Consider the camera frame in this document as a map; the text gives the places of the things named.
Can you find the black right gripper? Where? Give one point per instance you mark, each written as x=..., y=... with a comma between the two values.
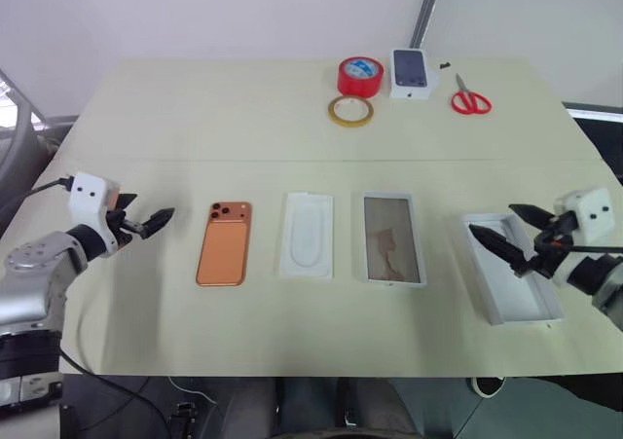
x=552, y=246

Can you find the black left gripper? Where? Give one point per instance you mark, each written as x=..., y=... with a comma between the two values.
x=118, y=224

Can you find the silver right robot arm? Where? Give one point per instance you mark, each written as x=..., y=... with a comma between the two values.
x=601, y=278

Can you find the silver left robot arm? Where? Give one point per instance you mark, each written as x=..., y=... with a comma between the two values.
x=34, y=283

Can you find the white open box base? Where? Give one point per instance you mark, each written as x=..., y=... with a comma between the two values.
x=516, y=283

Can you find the white rectangular tray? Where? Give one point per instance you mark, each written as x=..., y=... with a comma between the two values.
x=392, y=238

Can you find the white box with dark phone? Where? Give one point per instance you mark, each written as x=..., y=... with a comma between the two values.
x=410, y=73

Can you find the orange smartphone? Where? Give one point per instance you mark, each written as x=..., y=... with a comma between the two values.
x=225, y=243

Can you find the dark monitor edge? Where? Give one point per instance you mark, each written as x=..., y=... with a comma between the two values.
x=594, y=118

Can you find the white tape roll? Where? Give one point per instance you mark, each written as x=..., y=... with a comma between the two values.
x=487, y=386

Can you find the white moulded insert tray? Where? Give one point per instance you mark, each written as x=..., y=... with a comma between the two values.
x=308, y=237

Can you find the thin yellow tape roll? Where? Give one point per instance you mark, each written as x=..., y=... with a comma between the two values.
x=350, y=111

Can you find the red tape roll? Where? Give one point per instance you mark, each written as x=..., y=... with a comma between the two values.
x=360, y=76

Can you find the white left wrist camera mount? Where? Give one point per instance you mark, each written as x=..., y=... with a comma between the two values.
x=89, y=198

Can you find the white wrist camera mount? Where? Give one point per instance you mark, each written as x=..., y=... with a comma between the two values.
x=590, y=212
x=89, y=198

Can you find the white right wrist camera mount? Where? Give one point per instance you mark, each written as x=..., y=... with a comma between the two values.
x=590, y=212

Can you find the grey curved tube frame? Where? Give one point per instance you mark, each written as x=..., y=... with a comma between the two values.
x=14, y=127

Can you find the grey metal rail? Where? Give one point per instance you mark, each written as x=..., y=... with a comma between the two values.
x=427, y=8

